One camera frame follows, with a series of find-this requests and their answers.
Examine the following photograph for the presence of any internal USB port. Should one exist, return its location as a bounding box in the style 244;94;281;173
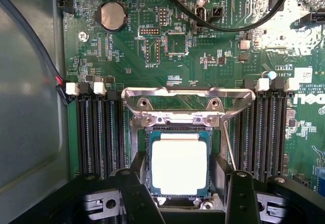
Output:
192;5;208;35

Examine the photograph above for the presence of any CPU socket metal frame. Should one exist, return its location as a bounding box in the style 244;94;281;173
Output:
129;111;227;209

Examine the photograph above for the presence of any blue board connector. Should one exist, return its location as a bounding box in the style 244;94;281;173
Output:
315;166;325;194

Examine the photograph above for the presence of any grey metal PC case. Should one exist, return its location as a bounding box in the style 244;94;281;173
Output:
0;0;78;197

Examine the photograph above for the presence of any silver coin cell battery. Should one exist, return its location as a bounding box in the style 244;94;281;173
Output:
96;1;127;33

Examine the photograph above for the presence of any black red fan wire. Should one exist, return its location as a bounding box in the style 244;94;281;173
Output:
0;0;72;106

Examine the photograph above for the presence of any silver socket cover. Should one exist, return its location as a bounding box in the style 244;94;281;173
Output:
121;86;256;129

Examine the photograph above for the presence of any white label sticker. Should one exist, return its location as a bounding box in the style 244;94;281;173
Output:
294;67;313;86

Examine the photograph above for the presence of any small black fan connector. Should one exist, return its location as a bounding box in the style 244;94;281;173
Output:
210;5;224;23

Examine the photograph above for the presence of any thin metal locking lever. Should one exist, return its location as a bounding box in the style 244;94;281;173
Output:
219;114;237;171

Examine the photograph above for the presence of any black round cable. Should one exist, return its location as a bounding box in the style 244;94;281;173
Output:
153;0;297;31

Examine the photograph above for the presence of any green Dell motherboard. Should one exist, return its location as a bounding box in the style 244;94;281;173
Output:
62;0;325;196

